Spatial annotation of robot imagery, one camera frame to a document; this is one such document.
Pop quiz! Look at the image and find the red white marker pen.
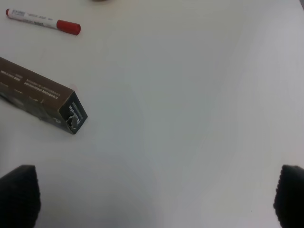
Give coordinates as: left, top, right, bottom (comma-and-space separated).
6, 9, 81, 36

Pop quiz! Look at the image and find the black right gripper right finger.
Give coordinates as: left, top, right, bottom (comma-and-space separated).
273, 165, 304, 228

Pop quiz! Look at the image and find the brown rectangular cardboard box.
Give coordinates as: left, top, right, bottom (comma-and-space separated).
0, 58, 88, 134

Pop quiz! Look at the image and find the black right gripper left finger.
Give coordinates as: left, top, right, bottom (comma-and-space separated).
0, 165, 41, 228

